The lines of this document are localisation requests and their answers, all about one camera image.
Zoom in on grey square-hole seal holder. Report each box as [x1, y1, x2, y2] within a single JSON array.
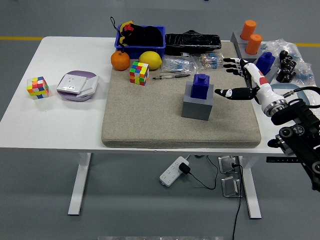
[[264, 65, 280, 85], [181, 82, 215, 122]]

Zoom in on grey round-hole seal holder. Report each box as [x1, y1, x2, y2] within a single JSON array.
[[235, 42, 262, 65], [230, 31, 248, 46]]

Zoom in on clear plastic bag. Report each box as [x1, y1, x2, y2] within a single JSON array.
[[303, 83, 320, 108]]

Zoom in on black plug adapter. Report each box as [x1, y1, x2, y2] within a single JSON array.
[[178, 162, 191, 175]]

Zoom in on orange fruit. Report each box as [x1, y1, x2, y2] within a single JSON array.
[[110, 50, 131, 72]]

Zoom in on blue seal stamp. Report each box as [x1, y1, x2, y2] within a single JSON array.
[[256, 51, 276, 76], [190, 73, 210, 100]]

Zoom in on dark ballpoint pen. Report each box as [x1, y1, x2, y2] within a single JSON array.
[[152, 73, 191, 81]]

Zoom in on black adapter cable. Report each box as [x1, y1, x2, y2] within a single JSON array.
[[187, 154, 218, 190]]

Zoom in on multicolour puzzle cube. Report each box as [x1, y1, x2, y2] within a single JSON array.
[[26, 76, 50, 101], [129, 61, 150, 87]]

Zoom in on blue plastic bin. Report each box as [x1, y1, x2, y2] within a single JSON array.
[[114, 24, 167, 60]]

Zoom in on white switch panel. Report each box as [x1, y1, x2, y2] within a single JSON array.
[[76, 76, 100, 99]]

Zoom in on white table leg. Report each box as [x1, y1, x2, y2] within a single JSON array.
[[67, 152, 92, 216], [237, 155, 263, 220]]

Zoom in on metal foot pedal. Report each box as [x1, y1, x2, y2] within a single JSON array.
[[221, 175, 243, 198], [217, 155, 241, 175]]

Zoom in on white wall socket panel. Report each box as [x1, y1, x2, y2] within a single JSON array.
[[56, 74, 89, 95]]

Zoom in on orange cylinder seal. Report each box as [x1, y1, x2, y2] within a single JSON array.
[[240, 19, 257, 41], [244, 33, 263, 55]]

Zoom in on grey-brown mat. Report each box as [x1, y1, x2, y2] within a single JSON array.
[[101, 41, 262, 149]]

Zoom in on clear bag of resistors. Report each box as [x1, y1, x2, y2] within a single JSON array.
[[198, 52, 227, 71], [161, 55, 200, 76]]

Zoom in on yellow lemon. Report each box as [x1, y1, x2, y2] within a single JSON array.
[[138, 50, 163, 70]]

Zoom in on black pedal cable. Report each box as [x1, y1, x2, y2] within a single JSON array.
[[231, 162, 244, 240]]

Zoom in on black table control panel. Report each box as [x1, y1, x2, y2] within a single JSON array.
[[266, 156, 300, 164]]

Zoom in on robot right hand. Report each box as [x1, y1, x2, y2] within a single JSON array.
[[214, 56, 285, 107]]

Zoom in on black pouch with cord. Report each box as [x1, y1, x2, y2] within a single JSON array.
[[109, 16, 163, 53]]

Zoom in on purple tray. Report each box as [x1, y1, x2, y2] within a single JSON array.
[[56, 70, 99, 102]]

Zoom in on white power strip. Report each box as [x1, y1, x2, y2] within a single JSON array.
[[159, 156, 190, 187]]

